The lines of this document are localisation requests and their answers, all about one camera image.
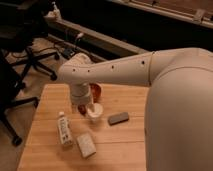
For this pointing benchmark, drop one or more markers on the black office chair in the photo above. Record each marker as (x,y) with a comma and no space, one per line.
(21,21)

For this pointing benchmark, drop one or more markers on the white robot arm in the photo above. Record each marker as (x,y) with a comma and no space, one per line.
(178,121)

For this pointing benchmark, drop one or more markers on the grey rectangular block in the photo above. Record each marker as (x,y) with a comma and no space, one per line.
(118,118)

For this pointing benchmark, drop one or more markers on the white rectangular sponge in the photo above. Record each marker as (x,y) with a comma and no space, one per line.
(86,145)

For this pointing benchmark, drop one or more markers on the white plastic bottle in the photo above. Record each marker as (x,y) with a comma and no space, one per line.
(64,131)

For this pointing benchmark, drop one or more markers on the white pump bottle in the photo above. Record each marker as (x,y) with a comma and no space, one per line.
(55,13)

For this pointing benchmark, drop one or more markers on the black power strip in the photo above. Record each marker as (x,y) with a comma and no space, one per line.
(67,53)

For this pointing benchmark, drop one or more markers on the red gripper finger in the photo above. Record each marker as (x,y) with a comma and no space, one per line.
(96,92)
(82,110)

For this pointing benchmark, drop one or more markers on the black chair left edge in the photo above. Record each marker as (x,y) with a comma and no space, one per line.
(10,86)

